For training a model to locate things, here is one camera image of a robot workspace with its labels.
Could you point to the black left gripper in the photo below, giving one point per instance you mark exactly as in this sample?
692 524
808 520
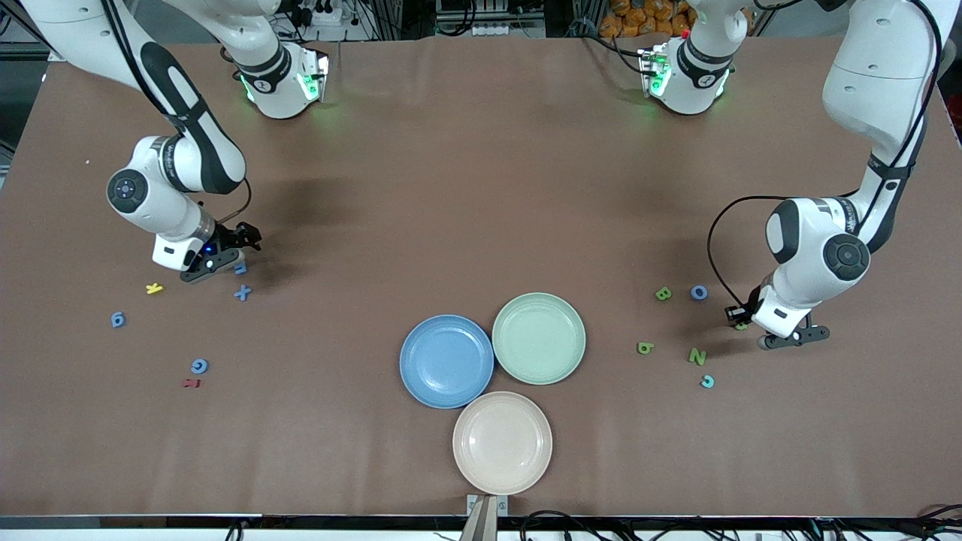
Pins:
737 314

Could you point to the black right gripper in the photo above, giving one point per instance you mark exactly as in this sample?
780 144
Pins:
228 238

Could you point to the green letter N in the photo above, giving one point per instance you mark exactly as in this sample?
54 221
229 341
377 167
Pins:
697 356

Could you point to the blue letter x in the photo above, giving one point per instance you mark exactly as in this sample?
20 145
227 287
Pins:
242 293

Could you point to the green capital letter B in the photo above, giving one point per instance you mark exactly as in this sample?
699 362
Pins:
663 294

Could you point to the blue letter G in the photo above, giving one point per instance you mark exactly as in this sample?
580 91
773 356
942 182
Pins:
194 366

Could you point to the blue digit 6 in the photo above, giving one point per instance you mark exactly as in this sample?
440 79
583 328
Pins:
117 321

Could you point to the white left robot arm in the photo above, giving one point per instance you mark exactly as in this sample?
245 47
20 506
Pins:
808 225

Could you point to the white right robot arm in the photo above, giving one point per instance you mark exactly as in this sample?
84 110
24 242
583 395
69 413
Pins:
154 207

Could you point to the blue letter O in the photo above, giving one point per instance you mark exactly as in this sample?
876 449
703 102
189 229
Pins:
693 292

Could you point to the green plate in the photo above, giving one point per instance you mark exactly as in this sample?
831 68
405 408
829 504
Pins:
518 361

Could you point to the power strip with black plugs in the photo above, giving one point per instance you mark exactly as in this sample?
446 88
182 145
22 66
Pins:
319 13

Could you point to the brown table cover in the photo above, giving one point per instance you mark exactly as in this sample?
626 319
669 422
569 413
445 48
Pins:
481 188

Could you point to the blue plate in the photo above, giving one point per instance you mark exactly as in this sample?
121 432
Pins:
466 391

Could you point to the beige plate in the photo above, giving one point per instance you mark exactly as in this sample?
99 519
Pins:
502 443

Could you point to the white power strip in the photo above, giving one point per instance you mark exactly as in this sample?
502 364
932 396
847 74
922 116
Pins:
488 30

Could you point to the bag of oranges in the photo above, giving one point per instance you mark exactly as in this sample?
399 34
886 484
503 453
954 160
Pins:
635 15

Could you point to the aluminium frame profile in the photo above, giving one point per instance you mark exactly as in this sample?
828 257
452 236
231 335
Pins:
58 54

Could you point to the metal bracket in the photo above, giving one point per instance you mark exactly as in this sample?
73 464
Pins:
487 511

